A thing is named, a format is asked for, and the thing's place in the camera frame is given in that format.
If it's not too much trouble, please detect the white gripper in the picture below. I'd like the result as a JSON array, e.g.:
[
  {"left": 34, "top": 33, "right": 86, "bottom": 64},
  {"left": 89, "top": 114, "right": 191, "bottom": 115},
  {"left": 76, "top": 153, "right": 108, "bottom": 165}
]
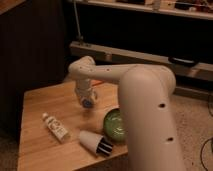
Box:
[{"left": 75, "top": 79, "right": 98, "bottom": 106}]

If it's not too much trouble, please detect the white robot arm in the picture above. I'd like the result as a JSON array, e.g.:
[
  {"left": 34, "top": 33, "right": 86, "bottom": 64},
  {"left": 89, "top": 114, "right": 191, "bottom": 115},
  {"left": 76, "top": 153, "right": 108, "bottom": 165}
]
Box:
[{"left": 68, "top": 56, "right": 186, "bottom": 171}]

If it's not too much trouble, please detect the green ceramic bowl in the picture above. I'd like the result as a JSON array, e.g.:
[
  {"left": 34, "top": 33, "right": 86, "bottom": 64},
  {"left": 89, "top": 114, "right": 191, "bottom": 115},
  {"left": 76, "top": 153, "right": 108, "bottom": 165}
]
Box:
[{"left": 103, "top": 108, "right": 125, "bottom": 143}]

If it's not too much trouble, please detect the orange carrot toy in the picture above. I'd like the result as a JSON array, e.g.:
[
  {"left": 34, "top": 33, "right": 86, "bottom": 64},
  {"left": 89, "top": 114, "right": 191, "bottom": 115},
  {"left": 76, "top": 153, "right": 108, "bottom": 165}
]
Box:
[{"left": 92, "top": 80, "right": 101, "bottom": 86}]

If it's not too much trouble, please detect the white bottle with label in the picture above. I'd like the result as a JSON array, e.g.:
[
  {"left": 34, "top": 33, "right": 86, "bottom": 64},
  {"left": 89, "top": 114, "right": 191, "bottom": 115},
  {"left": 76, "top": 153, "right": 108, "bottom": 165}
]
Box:
[{"left": 42, "top": 113, "right": 70, "bottom": 143}]

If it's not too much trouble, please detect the white cup with black stripes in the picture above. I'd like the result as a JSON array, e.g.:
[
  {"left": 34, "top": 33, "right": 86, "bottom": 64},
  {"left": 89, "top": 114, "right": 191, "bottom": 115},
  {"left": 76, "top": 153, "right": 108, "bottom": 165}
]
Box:
[{"left": 79, "top": 130, "right": 113, "bottom": 156}]

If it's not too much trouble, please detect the thin metal pole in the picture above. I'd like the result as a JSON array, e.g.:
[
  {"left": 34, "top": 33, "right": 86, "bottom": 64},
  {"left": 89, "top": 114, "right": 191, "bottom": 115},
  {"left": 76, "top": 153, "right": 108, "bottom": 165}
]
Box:
[{"left": 73, "top": 0, "right": 83, "bottom": 45}]

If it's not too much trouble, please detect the wooden shelf with clutter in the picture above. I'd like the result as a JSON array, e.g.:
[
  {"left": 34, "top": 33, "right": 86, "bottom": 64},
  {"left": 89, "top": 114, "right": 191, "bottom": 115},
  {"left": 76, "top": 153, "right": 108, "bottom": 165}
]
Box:
[{"left": 66, "top": 0, "right": 213, "bottom": 21}]

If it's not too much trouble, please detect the long case with black handle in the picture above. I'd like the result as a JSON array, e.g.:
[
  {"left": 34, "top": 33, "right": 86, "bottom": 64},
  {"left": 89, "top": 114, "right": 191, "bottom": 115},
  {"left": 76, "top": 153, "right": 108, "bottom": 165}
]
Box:
[{"left": 69, "top": 41, "right": 213, "bottom": 82}]

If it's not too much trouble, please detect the black cable on floor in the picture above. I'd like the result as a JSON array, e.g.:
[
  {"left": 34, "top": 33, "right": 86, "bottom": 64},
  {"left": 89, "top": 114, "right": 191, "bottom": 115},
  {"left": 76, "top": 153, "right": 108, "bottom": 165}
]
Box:
[{"left": 200, "top": 96, "right": 213, "bottom": 171}]

